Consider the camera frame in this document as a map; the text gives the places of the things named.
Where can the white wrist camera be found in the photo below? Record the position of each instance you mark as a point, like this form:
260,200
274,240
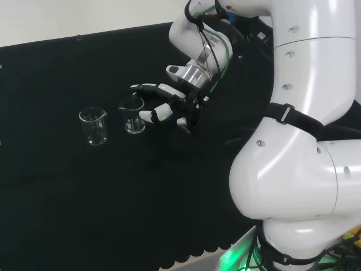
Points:
175,71

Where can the black electronics box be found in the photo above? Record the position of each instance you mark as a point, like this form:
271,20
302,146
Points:
255,31

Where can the black bench cloth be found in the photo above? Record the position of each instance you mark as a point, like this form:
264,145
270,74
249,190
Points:
84,183

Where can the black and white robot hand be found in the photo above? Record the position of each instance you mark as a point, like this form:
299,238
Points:
170,91

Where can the clear glass beaker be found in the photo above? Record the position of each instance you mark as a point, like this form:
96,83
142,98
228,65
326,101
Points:
93,130
132,121

